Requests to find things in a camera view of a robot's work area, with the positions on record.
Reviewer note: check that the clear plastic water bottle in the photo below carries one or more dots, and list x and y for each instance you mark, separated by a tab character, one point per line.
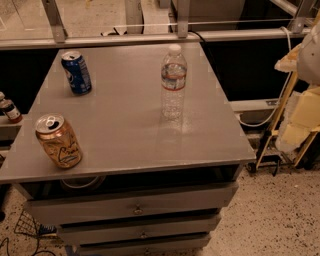
173	82

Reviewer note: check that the middle grey drawer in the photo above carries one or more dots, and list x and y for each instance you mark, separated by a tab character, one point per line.
139	230

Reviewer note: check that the grey drawer cabinet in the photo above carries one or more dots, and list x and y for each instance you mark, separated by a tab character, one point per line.
123	135

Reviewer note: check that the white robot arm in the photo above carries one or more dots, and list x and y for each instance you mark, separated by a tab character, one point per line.
304	58

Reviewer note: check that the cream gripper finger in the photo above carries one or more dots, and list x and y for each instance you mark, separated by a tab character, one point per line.
289	62

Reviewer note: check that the bowl inside cabinet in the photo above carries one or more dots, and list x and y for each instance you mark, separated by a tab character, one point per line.
82	184

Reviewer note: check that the top grey drawer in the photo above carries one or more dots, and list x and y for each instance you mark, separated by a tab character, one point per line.
132	204

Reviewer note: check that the blue pepsi can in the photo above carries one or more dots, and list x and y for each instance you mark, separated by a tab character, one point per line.
77	72

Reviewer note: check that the black wire basket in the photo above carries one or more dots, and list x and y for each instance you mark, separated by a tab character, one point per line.
27	225

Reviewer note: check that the grey drawer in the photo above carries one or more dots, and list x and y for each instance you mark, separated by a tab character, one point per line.
147	246
132	204
139	230

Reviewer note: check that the gold lacroix can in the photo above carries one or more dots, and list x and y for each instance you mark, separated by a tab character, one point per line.
57	138

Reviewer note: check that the small brown medicine bottle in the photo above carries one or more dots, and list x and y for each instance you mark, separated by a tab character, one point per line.
9	109

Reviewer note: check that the grey metal railing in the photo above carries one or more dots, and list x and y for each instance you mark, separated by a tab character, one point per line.
37	24

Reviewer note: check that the bottom grey drawer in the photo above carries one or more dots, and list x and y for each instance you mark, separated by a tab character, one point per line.
147	246

